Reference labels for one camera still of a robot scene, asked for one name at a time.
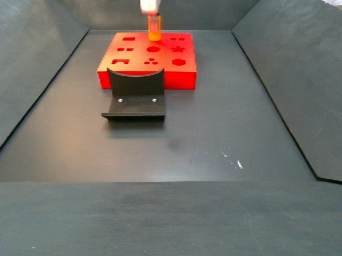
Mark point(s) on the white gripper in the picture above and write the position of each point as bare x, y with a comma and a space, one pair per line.
150, 8

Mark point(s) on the black curved holder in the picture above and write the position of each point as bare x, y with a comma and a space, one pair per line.
138, 96

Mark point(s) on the red shape sorter block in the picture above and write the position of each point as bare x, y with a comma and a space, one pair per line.
133, 55

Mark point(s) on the yellow oval peg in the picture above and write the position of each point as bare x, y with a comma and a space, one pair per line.
155, 35

